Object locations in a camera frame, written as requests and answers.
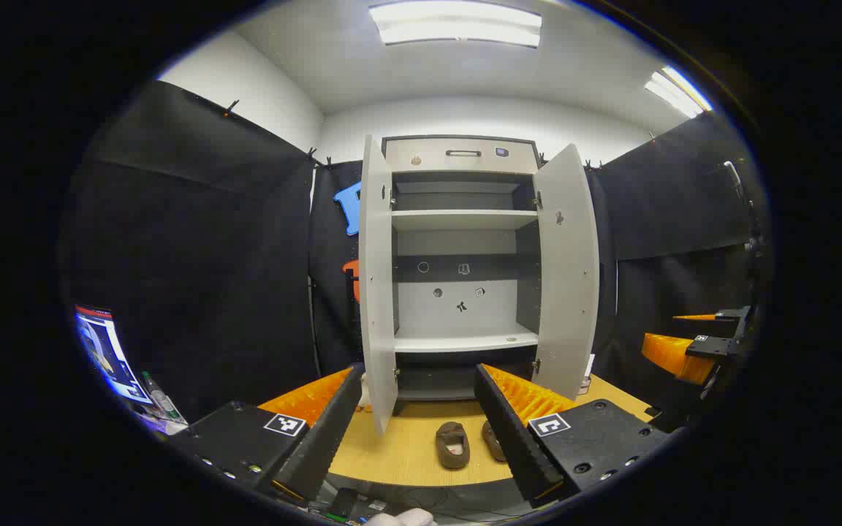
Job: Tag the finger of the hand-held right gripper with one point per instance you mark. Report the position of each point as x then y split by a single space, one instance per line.
695 317
673 354

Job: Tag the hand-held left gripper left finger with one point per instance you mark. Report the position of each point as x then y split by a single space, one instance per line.
326 438

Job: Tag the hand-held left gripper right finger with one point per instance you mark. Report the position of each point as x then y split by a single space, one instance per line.
512 438

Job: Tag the brown fluffy shoe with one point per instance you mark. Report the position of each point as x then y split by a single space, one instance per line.
492 442
452 453

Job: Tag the grey shoe cabinet door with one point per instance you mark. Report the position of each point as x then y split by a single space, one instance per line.
567 277
377 292

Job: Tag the grey shoe cabinet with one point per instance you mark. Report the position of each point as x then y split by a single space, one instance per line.
465 219

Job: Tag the grey cabinet drawer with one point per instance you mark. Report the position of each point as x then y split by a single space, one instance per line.
435 162

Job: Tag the small black box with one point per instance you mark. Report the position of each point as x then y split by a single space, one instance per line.
344 504

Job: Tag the clear plastic bottle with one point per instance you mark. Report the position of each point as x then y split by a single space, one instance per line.
161 400

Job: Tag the black backdrop cloth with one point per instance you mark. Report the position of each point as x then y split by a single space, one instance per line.
209 277

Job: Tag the ceiling light panel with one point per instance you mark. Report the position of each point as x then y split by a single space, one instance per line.
677 91
457 25

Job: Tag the computer monitor screen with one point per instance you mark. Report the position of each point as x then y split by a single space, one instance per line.
103 351

